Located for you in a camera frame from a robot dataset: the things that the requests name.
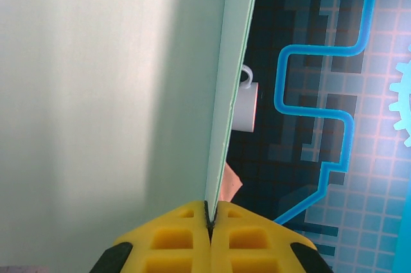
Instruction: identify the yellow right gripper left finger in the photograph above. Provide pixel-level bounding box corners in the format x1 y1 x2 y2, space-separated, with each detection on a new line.
92 200 213 273

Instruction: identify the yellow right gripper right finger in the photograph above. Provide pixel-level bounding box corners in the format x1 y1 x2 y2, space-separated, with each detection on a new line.
208 200 333 273

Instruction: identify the light blue paper box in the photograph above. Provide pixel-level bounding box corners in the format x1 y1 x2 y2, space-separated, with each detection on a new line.
0 0 261 269

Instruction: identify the light blue mug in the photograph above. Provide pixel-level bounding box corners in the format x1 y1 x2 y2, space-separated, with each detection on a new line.
231 64 259 132

